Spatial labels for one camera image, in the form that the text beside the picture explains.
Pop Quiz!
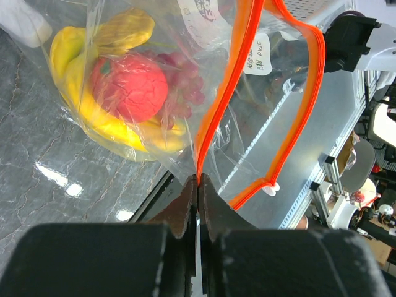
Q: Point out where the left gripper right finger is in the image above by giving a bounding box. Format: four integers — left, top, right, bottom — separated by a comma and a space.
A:
198, 174, 393, 296

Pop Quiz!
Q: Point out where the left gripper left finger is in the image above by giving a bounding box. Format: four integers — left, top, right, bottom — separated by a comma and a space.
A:
1, 176, 197, 296

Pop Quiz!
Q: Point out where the red apple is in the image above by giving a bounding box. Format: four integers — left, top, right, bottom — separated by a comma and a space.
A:
90, 54, 168, 123

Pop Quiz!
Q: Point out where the clear orange-zipper zip bag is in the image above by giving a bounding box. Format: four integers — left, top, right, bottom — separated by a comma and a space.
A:
36, 1, 325, 228

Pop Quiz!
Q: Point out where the red grape bunch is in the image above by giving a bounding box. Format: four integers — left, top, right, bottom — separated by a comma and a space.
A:
144, 51, 205, 130

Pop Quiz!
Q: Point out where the yellow banana bunch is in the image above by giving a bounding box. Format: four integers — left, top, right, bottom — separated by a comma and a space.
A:
49, 6, 192, 160

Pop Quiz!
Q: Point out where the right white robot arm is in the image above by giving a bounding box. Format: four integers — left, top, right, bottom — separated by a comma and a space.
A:
305, 1, 395, 73

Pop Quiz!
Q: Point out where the white plastic basket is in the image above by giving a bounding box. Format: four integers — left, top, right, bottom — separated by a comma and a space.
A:
284, 0, 354, 27

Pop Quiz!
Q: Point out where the metal clothes rack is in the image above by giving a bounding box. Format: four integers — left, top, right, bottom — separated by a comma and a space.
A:
1, 0, 53, 48

